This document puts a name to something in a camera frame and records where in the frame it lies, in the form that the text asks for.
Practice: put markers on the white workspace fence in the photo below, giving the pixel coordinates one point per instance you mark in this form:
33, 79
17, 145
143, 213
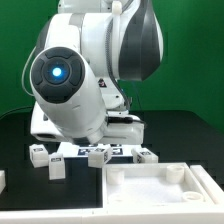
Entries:
33, 199

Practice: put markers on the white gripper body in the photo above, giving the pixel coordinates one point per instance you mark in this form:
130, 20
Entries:
123, 129

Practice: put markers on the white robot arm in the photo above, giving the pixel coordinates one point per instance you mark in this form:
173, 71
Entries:
81, 55

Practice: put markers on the white square tabletop part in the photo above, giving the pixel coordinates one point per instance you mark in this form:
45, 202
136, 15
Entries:
141, 186

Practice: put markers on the white marker sheet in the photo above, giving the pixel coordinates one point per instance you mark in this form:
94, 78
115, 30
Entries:
73, 151

